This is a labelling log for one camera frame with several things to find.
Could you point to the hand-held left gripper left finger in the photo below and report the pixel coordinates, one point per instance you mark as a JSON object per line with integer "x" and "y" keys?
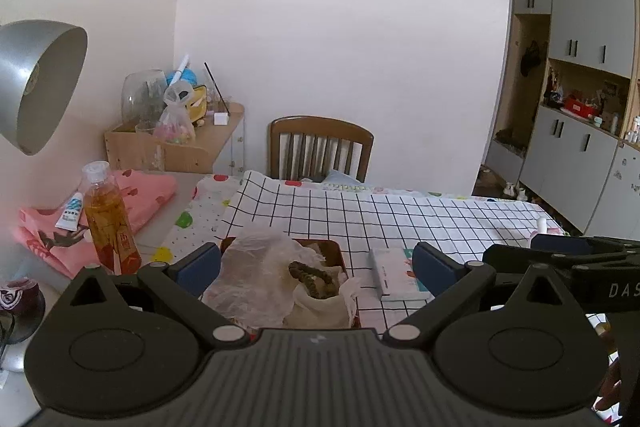
{"x": 200, "y": 264}

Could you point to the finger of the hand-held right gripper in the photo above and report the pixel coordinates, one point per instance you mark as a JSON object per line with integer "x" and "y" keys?
{"x": 560, "y": 244}
{"x": 510, "y": 257}

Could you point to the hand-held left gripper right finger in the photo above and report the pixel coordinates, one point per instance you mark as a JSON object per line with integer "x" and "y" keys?
{"x": 435, "y": 267}

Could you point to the white plush rabbit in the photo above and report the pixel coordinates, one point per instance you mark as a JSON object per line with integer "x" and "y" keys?
{"x": 540, "y": 226}

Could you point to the white plastic bag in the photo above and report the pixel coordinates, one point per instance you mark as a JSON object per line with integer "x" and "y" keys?
{"x": 255, "y": 277}

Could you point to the red storage box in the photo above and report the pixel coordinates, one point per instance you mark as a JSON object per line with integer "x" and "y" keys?
{"x": 332, "y": 252}

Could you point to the brown scrunchie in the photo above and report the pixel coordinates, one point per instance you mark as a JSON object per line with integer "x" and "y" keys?
{"x": 310, "y": 277}

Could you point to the cream mesh bag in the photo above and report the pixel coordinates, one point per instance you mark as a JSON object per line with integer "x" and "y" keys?
{"x": 320, "y": 309}

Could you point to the person's right hand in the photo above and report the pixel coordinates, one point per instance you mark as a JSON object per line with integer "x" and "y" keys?
{"x": 611, "y": 387}

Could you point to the cartoon print tissue pack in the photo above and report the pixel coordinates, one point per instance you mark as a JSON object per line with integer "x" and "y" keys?
{"x": 395, "y": 277}

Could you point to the black grid white tablecloth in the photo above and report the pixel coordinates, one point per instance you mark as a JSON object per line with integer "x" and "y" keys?
{"x": 400, "y": 217}

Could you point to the white shoe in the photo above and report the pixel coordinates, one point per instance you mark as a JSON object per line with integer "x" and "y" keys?
{"x": 522, "y": 193}
{"x": 509, "y": 190}

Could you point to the pink printed cloth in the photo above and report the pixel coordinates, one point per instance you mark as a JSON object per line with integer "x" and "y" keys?
{"x": 145, "y": 197}

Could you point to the orange liquid bottle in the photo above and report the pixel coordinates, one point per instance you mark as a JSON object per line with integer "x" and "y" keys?
{"x": 110, "y": 222}

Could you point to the wooden side cabinet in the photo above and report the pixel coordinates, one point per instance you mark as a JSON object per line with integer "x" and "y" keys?
{"x": 190, "y": 157}

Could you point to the blue chair cushion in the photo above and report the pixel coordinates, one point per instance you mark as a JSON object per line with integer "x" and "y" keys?
{"x": 345, "y": 183}

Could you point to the white blue tube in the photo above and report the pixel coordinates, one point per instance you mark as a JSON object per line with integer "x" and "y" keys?
{"x": 70, "y": 212}

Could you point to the small white box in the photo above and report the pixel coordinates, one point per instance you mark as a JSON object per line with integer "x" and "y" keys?
{"x": 221, "y": 119}

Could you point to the yellow toy box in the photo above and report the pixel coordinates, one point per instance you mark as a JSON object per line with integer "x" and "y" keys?
{"x": 199, "y": 102}

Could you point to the wooden chair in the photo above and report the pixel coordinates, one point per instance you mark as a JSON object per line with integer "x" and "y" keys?
{"x": 320, "y": 147}

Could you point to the clear glass jar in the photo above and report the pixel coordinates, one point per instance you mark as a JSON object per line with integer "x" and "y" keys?
{"x": 142, "y": 99}

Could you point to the thin black stick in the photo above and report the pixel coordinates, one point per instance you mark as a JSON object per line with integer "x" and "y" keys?
{"x": 217, "y": 88}

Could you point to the dark round object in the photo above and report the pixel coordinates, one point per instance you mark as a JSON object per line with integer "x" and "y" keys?
{"x": 20, "y": 307}

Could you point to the black hanging bag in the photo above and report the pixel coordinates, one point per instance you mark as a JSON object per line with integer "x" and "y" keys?
{"x": 530, "y": 59}

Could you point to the grey lamp shade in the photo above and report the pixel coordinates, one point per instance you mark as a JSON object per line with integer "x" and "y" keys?
{"x": 35, "y": 77}

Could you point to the large wall cabinet unit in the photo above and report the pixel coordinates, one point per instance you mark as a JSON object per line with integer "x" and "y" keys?
{"x": 580, "y": 147}

